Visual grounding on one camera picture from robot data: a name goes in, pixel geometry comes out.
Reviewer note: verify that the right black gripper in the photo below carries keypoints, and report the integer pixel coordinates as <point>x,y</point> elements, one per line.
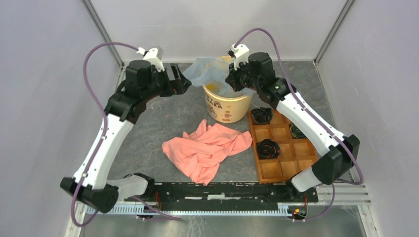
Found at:
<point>231,79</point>

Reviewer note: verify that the orange compartment tray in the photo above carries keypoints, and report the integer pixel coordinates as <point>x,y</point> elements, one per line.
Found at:
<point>295,155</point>

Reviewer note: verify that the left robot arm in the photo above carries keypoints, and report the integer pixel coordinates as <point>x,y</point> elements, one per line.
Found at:
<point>90,184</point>

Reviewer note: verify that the pink cloth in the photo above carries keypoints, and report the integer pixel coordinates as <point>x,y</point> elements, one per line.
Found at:
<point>198,155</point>

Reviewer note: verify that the aluminium frame rail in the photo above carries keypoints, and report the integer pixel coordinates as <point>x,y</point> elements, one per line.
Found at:
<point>341,194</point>

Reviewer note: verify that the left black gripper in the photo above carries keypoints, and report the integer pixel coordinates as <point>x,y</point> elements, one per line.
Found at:
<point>179,86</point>

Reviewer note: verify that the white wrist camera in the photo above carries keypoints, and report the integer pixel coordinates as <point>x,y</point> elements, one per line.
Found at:
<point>153,56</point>
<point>241,53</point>

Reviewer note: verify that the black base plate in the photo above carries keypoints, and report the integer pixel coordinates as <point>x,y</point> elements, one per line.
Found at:
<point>224,196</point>

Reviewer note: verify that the blue plastic trash bag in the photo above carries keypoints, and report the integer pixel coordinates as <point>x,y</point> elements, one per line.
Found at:
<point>211,73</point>

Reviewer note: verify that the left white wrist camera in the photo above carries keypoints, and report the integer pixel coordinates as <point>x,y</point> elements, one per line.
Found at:
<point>153,56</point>

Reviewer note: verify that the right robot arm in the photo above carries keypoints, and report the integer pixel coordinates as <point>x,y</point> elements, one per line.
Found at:
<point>337,151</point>

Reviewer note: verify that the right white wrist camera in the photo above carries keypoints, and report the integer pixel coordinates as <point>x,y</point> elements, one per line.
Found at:
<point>241,53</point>

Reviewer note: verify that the yellow trash bin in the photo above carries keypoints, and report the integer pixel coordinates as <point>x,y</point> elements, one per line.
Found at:
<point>226,110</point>

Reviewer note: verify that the black rolled sock top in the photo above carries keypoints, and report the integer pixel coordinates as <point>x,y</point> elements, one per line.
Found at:
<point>262,116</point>

